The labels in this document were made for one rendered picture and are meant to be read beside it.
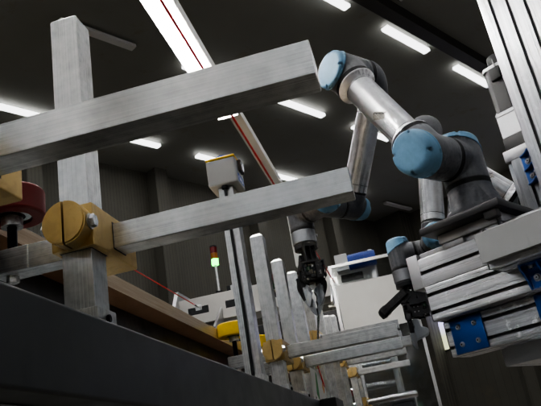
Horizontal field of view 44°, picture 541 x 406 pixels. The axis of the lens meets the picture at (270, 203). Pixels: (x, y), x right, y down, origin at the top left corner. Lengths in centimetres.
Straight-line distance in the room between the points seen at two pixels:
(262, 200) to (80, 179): 21
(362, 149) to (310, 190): 133
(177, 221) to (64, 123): 25
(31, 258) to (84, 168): 13
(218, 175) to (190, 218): 78
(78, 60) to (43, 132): 31
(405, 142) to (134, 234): 104
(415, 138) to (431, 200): 51
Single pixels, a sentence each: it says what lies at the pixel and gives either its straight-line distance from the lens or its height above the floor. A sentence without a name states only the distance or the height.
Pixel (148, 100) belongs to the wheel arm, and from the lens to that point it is 53.
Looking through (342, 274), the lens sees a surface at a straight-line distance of 458.
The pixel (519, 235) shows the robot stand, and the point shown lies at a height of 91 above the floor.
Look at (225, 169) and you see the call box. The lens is 154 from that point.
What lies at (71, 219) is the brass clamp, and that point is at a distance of 74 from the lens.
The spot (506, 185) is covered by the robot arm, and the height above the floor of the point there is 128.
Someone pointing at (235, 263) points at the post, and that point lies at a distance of 147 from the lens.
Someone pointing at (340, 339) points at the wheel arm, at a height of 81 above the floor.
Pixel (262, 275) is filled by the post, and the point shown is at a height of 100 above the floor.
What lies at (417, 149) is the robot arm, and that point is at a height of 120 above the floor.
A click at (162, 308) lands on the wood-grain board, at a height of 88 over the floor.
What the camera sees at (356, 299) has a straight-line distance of 453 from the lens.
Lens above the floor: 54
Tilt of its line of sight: 22 degrees up
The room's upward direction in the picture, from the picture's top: 10 degrees counter-clockwise
